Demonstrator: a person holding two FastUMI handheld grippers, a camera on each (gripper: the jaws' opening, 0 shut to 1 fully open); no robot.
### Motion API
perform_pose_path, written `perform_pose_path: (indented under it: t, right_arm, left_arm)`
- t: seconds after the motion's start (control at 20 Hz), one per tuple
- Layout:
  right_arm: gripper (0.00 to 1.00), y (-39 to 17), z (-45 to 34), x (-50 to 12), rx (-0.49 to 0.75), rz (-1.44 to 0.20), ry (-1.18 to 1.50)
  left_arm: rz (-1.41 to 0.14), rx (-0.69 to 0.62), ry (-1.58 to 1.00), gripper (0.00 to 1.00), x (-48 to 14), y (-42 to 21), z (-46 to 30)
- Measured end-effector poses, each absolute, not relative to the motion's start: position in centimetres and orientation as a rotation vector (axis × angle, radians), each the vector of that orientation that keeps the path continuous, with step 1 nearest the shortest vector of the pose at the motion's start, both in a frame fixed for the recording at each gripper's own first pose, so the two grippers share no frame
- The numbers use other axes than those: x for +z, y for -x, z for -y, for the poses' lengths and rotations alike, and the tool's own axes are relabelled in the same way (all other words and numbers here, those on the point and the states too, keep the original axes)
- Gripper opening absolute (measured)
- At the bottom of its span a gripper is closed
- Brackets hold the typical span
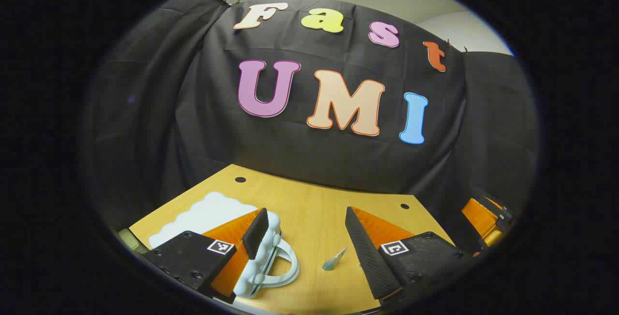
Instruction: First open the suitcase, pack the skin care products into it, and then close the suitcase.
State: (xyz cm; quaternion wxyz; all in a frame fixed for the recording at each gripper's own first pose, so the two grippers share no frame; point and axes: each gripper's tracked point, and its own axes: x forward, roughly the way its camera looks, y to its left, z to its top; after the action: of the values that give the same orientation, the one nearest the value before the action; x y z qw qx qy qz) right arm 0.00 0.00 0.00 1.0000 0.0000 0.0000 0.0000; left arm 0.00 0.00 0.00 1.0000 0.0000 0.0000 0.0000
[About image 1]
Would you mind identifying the pale green padded object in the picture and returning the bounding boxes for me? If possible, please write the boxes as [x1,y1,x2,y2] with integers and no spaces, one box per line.
[118,228,148,255]

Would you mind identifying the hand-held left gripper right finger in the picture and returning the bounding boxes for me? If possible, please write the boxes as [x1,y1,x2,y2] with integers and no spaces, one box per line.
[344,206,477,306]

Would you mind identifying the white skin care tube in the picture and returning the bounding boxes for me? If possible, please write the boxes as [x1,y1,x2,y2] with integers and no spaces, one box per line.
[322,246,349,271]

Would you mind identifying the black backdrop cloth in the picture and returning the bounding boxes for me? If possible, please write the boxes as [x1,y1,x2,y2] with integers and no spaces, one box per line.
[82,0,540,238]

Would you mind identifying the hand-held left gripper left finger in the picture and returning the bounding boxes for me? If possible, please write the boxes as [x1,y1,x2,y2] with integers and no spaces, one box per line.
[144,207,269,305]

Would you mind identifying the light blue suitcase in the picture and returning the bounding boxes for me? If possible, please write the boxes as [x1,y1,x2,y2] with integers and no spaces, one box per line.
[147,191,300,299]

